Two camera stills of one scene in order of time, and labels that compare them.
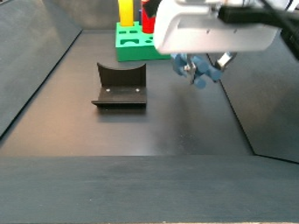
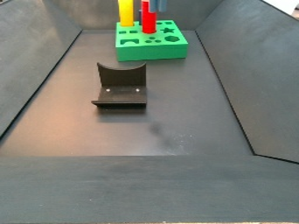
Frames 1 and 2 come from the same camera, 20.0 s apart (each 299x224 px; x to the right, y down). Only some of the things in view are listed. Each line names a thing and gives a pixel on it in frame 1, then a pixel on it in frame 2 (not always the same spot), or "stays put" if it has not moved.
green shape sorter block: (135, 45) stays put
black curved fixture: (123, 87) stays put
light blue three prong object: (202, 69) → (158, 5)
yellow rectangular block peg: (126, 12) stays put
